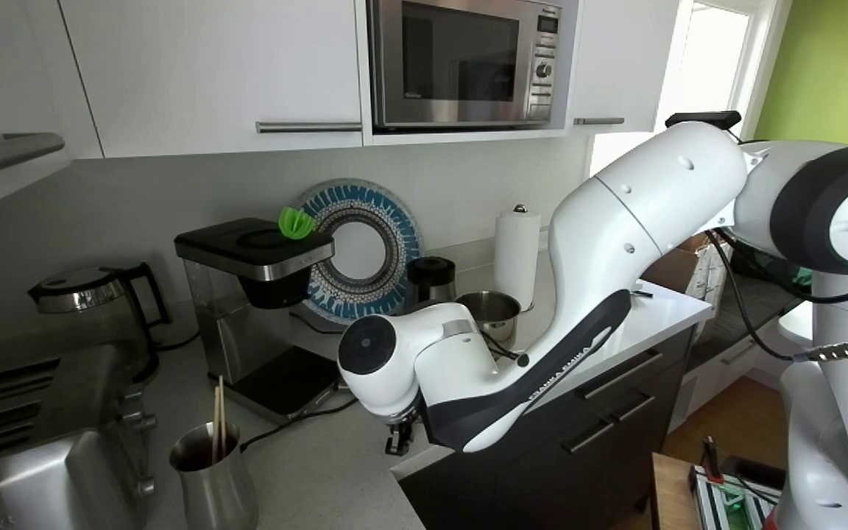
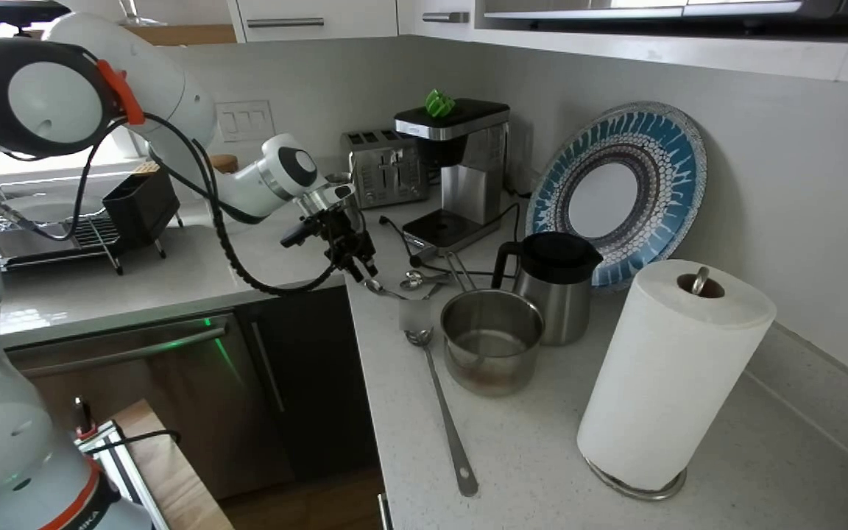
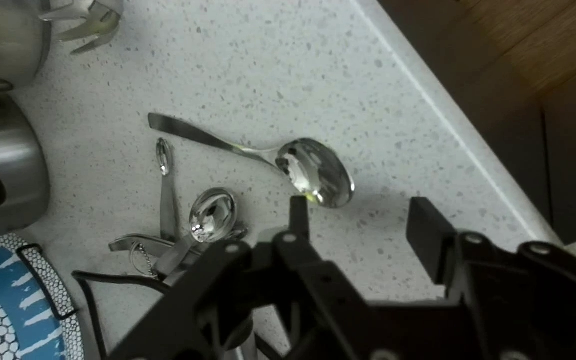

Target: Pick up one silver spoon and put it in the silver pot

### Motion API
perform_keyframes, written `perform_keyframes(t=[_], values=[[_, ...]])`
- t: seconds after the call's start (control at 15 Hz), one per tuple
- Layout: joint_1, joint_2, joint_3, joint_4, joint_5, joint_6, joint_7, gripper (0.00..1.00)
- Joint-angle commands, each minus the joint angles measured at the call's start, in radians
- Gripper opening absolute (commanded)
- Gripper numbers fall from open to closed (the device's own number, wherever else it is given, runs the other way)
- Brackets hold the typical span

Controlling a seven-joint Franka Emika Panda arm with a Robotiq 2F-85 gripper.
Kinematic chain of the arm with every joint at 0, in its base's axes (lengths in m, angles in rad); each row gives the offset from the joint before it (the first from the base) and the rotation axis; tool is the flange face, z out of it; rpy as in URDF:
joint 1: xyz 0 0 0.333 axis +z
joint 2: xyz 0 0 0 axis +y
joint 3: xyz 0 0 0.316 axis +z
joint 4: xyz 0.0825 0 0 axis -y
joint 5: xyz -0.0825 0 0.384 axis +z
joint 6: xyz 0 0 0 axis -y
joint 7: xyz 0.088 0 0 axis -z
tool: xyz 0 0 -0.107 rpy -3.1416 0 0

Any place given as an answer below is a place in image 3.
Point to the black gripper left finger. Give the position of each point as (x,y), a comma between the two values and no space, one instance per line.
(301,280)

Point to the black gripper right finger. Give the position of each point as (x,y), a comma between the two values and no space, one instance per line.
(534,301)

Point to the large silver spoon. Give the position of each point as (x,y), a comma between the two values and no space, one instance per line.
(318,173)

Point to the small round silver spoon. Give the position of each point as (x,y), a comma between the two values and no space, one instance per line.
(211,213)

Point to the slender small silver spoon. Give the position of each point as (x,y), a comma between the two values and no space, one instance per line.
(166,207)

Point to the flat small silver utensil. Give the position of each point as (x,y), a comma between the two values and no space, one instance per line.
(139,245)

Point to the dark lower cabinet front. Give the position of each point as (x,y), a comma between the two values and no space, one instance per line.
(500,120)

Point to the blue and white patterned plate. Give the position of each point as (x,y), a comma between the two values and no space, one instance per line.
(8,312)

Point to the steel carafe with black lid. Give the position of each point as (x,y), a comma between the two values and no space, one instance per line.
(1,153)

